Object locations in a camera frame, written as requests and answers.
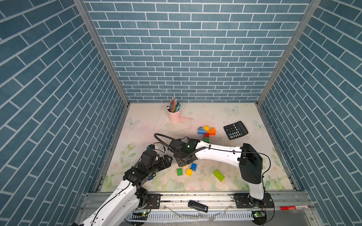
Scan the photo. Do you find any long lime lego brick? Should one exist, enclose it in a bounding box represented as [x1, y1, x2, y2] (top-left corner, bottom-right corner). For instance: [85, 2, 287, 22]
[213, 169, 225, 182]

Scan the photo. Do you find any long orange lego brick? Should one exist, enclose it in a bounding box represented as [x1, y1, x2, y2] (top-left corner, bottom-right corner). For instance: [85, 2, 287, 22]
[207, 131, 216, 136]

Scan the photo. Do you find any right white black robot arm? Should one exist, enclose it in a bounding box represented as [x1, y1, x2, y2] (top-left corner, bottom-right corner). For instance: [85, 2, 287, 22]
[168, 138, 266, 208]

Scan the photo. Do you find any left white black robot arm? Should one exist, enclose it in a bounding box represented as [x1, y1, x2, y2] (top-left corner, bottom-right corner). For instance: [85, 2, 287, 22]
[80, 149, 173, 226]

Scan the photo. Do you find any small green lego bottom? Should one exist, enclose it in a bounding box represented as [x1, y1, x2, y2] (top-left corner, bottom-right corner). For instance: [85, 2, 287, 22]
[177, 168, 183, 176]

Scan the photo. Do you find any yellow lego bottom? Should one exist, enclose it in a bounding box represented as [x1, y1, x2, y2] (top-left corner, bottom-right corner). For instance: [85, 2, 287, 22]
[186, 169, 193, 177]

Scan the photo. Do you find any pink pen cup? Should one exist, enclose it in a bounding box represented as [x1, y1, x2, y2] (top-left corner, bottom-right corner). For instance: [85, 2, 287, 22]
[167, 110, 181, 122]

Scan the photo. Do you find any black calculator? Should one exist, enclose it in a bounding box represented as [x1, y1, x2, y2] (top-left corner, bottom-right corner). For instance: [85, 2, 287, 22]
[223, 121, 248, 140]

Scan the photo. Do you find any red marker pen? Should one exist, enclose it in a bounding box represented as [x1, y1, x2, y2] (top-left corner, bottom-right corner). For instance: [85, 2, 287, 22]
[280, 205, 309, 211]

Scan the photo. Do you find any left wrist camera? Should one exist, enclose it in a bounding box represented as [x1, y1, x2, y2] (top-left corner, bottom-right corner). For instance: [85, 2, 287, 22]
[147, 144, 156, 150]

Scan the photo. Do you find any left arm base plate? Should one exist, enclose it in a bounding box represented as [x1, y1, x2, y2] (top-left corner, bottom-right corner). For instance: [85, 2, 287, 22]
[136, 194, 161, 210]

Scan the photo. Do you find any black remote on rail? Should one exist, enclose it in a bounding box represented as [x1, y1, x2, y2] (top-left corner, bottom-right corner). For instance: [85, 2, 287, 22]
[188, 200, 208, 213]

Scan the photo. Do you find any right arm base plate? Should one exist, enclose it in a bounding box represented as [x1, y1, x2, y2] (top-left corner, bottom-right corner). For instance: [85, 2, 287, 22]
[233, 193, 275, 209]

